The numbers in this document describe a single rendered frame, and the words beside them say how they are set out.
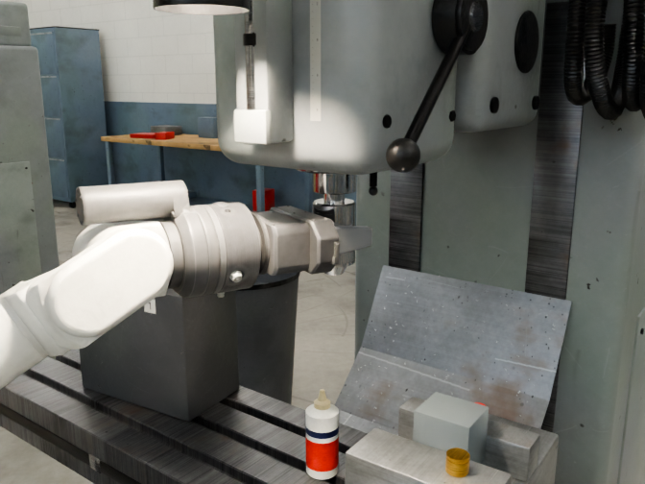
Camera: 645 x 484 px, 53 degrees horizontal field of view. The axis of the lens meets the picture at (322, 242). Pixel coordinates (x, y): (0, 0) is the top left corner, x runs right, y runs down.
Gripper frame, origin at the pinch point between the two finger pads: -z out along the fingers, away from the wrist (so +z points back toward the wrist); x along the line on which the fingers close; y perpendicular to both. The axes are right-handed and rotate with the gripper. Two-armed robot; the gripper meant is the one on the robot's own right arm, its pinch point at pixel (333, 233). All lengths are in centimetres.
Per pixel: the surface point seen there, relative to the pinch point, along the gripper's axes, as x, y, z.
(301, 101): -6.0, -14.4, 7.5
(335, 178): -2.1, -6.5, 1.2
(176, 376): 23.5, 24.0, 10.9
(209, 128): 544, 23, -201
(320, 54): -8.0, -18.5, 6.8
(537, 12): -1.9, -24.7, -27.3
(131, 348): 30.8, 21.5, 14.9
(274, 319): 163, 76, -75
